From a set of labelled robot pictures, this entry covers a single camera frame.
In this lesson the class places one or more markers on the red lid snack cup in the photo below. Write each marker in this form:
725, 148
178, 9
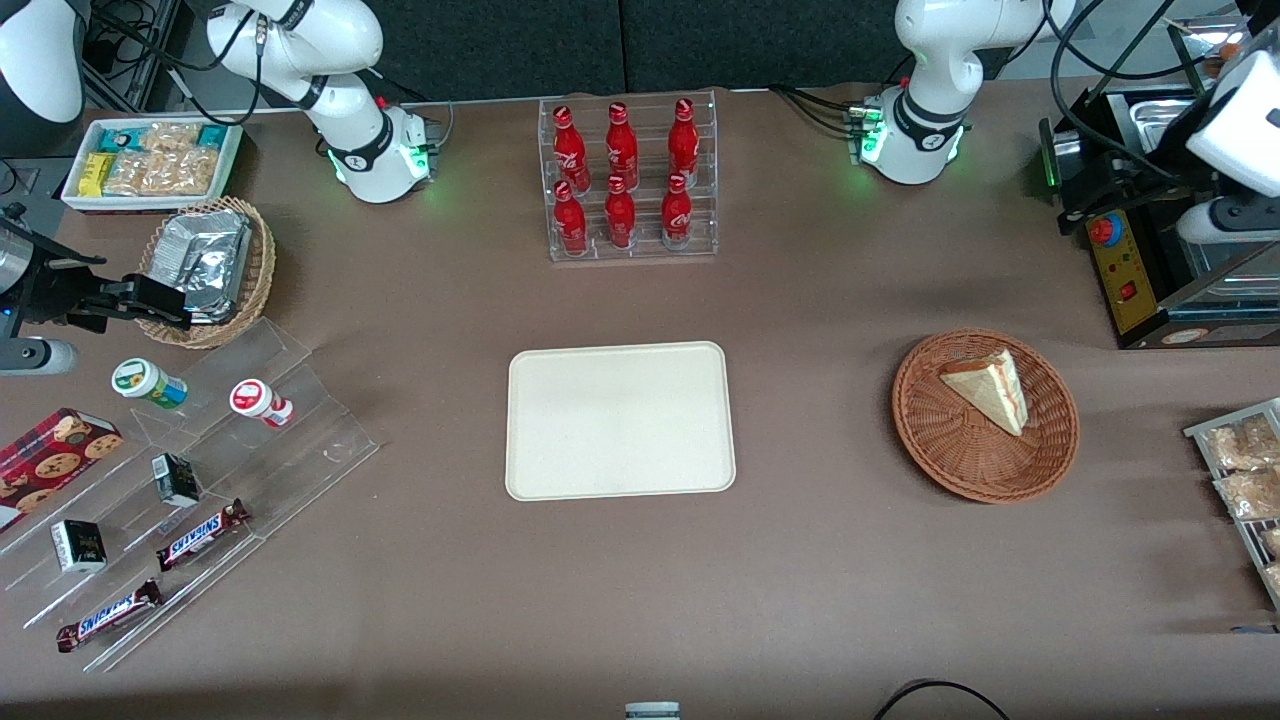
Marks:
255, 400

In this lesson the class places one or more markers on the clear acrylic stepped display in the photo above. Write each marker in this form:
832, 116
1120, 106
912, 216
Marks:
300, 440

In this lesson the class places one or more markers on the triangular sandwich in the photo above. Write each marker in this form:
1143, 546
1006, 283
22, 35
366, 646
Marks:
990, 385

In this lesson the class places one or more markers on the tan wicker basket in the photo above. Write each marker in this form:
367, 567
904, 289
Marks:
258, 270

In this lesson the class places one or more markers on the red plaid cookie box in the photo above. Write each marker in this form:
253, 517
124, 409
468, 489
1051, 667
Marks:
50, 465

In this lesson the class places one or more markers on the yellow snack packet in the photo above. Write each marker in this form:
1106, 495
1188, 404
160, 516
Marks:
94, 174

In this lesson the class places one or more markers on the clear acrylic bottle rack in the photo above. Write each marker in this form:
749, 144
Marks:
645, 250

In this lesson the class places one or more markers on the white rectangular snack bin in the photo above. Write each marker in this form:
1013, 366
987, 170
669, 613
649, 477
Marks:
75, 198

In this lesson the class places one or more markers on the small grey white device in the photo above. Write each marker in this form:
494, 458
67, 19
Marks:
652, 711

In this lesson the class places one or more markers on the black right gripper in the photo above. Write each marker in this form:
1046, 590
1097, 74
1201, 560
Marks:
48, 288

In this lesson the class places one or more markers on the red cola bottle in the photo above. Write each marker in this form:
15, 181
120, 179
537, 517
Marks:
677, 212
620, 215
683, 142
621, 145
570, 222
570, 150

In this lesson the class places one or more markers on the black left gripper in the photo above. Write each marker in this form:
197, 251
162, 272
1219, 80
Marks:
1122, 176

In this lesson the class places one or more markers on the cream plastic tray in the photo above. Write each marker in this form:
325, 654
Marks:
620, 420

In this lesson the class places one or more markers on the brown snickers bar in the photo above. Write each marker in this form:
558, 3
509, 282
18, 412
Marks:
200, 537
108, 615

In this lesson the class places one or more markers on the small black candy box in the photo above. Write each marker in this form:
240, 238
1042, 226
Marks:
176, 480
78, 546

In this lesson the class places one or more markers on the black glass food warmer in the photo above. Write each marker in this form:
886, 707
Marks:
1135, 290

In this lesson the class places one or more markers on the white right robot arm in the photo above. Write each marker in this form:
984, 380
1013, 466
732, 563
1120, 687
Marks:
350, 130

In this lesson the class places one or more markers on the small dark blue object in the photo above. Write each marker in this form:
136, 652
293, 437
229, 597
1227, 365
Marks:
1255, 629

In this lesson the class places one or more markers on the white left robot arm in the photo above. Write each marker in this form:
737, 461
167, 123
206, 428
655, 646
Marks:
930, 60

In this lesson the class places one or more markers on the clear brown snack bag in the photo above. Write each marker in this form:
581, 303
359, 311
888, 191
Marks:
1272, 542
1250, 493
1273, 578
1240, 443

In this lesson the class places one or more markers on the brown round wicker basket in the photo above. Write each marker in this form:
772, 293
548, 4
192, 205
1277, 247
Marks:
950, 450

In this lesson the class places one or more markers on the small teal snack packet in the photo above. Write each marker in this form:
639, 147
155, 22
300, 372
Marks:
211, 136

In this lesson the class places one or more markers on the steel warmer pan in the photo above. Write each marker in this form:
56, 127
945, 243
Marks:
1235, 265
1160, 120

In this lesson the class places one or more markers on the clear rice cracker bag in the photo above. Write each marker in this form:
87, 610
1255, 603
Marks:
128, 173
183, 171
170, 136

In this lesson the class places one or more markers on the green lid snack cup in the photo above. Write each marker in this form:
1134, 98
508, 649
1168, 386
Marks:
145, 381

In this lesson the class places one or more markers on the tray of packed snacks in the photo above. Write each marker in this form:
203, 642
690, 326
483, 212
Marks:
1205, 430

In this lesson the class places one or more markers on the silver foil packet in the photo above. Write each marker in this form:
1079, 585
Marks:
200, 255

